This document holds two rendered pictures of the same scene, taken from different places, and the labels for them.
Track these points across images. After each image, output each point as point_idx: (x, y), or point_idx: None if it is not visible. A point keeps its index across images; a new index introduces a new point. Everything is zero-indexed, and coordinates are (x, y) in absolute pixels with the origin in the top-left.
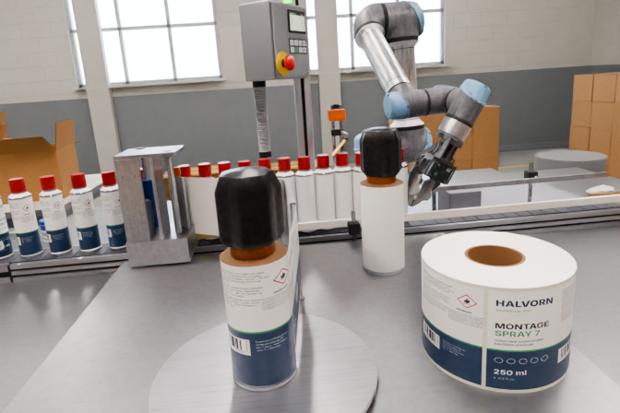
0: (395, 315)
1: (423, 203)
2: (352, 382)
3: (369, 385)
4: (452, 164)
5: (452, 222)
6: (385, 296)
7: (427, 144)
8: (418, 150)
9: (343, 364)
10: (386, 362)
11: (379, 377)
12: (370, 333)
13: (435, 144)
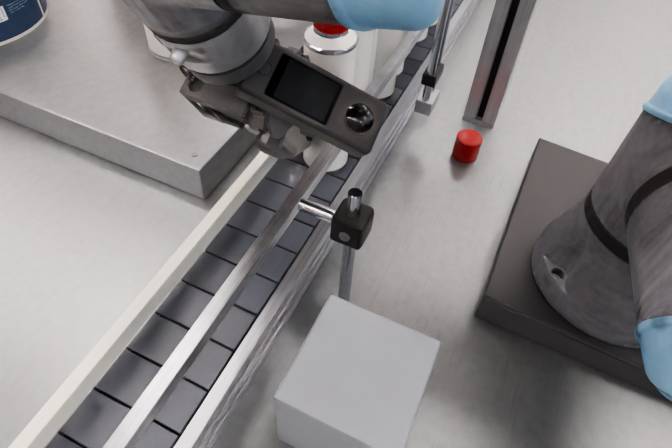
0: (88, 2)
1: (549, 434)
2: None
3: None
4: (183, 71)
5: (228, 227)
6: (124, 14)
7: (659, 329)
8: (638, 297)
9: None
10: None
11: None
12: None
13: (274, 42)
